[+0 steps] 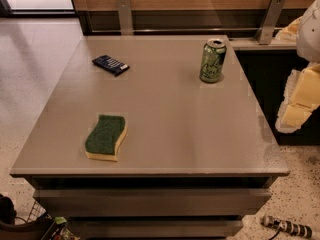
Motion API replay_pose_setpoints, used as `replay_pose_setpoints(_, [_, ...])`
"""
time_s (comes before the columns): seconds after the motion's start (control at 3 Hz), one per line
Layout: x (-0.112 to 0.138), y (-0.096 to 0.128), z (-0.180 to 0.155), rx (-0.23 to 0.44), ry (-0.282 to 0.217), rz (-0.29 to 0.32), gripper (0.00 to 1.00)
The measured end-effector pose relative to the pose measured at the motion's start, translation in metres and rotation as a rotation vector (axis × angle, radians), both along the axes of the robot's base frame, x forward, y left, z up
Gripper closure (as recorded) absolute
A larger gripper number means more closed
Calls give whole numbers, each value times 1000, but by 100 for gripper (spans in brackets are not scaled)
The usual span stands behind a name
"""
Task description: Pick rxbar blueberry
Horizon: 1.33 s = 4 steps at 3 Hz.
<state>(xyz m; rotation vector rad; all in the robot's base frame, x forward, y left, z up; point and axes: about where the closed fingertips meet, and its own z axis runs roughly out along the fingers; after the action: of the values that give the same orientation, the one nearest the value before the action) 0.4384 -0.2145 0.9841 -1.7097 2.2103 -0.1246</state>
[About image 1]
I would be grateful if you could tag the metal bracket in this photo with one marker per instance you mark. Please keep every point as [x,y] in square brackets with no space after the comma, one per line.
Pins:
[265,32]
[125,17]

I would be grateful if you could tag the grey drawer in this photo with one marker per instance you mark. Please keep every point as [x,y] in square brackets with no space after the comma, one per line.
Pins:
[152,202]
[150,229]

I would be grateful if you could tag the black white striped cylinder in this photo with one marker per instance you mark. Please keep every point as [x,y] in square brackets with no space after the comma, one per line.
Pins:
[290,228]

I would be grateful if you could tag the grey side ledge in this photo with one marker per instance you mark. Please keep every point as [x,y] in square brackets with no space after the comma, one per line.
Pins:
[253,44]

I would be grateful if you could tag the left metal bracket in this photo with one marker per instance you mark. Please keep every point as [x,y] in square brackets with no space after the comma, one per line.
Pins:
[125,17]

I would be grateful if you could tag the dark bin with clutter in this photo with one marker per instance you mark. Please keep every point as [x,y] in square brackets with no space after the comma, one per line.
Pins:
[37,227]

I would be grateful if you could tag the green soda can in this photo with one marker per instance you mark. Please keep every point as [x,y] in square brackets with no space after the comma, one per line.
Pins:
[214,52]

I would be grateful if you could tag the lower grey drawer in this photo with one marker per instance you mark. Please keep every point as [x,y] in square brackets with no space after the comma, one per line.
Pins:
[150,229]

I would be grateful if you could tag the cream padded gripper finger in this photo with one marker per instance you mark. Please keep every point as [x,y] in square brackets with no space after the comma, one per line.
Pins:
[301,98]

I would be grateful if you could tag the green and yellow sponge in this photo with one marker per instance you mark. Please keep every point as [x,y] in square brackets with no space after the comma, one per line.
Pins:
[105,139]

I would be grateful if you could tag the right metal bracket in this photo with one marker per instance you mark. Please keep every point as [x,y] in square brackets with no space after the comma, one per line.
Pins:
[265,32]

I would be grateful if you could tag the blue rxbar snack bar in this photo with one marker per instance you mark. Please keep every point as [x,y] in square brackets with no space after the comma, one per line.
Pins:
[110,65]

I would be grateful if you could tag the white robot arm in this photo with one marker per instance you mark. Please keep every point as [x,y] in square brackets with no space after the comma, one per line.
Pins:
[305,31]

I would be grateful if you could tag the upper grey drawer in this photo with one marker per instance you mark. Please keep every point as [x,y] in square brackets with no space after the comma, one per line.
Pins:
[152,202]

